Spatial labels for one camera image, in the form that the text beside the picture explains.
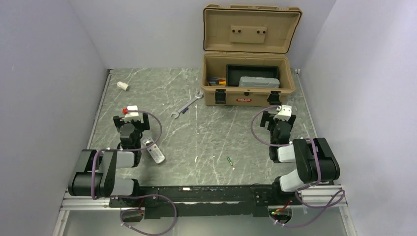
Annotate white remote control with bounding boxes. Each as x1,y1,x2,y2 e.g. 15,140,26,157
142,137,165,164

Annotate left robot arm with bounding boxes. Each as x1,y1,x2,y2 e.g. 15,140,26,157
68,113,150,207

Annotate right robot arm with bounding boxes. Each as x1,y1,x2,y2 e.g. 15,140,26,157
260,111,340,204

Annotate white plastic tube piece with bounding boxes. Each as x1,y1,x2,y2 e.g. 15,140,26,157
117,81,129,91

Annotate grey plastic case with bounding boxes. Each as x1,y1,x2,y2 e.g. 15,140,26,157
238,76,280,88

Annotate black tray in toolbox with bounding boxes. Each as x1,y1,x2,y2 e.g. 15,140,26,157
226,64,280,87

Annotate tan plastic toolbox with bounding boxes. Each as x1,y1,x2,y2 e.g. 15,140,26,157
201,4,302,107

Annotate silver open-end wrench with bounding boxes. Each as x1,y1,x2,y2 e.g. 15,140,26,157
170,90,204,119

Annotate colourful tools in toolbox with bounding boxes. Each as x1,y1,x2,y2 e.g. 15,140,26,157
207,77,227,86

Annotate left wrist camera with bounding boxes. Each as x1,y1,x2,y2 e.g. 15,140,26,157
122,105,141,122

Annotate aluminium frame rail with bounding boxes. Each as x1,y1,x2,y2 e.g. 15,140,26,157
60,184,347,211

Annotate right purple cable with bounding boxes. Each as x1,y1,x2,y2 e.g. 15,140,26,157
250,105,346,229

